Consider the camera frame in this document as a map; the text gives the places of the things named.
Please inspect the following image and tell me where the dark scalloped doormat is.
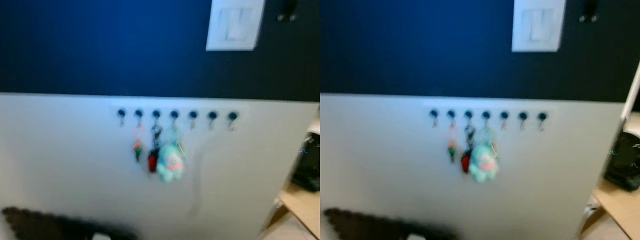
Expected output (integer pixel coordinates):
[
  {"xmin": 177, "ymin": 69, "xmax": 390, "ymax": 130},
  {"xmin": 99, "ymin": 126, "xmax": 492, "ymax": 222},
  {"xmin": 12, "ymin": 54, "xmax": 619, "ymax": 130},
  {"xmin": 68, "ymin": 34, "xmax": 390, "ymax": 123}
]
[
  {"xmin": 1, "ymin": 206, "xmax": 138, "ymax": 240},
  {"xmin": 324, "ymin": 208, "xmax": 458, "ymax": 240}
]

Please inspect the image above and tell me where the white light switch plate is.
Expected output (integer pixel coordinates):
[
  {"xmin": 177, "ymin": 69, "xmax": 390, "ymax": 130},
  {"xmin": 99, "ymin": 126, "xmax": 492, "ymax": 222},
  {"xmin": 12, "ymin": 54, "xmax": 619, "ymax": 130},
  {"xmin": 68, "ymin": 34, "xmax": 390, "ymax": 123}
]
[
  {"xmin": 511, "ymin": 0, "xmax": 567, "ymax": 53},
  {"xmin": 206, "ymin": 0, "xmax": 266, "ymax": 52}
]

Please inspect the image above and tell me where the orange green keychain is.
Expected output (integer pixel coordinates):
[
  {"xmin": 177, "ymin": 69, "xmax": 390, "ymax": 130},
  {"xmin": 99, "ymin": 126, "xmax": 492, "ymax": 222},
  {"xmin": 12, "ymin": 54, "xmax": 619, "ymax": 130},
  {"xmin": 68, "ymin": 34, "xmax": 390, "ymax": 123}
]
[
  {"xmin": 132, "ymin": 125, "xmax": 146, "ymax": 163},
  {"xmin": 446, "ymin": 125, "xmax": 458, "ymax": 163}
]

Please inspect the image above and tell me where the red keychain with keys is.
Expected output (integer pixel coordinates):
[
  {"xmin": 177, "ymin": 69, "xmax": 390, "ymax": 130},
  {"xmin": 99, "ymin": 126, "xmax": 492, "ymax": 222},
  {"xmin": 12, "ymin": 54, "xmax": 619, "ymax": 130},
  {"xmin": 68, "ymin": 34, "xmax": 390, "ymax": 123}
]
[
  {"xmin": 461, "ymin": 125, "xmax": 476, "ymax": 174},
  {"xmin": 147, "ymin": 124, "xmax": 163, "ymax": 174}
]

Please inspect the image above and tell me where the teal plush keychain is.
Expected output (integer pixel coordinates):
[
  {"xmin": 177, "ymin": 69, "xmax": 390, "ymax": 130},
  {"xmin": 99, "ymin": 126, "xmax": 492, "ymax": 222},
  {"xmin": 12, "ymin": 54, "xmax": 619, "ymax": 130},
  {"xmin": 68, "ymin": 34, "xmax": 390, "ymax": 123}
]
[
  {"xmin": 469, "ymin": 127, "xmax": 500, "ymax": 184},
  {"xmin": 156, "ymin": 126, "xmax": 187, "ymax": 183}
]

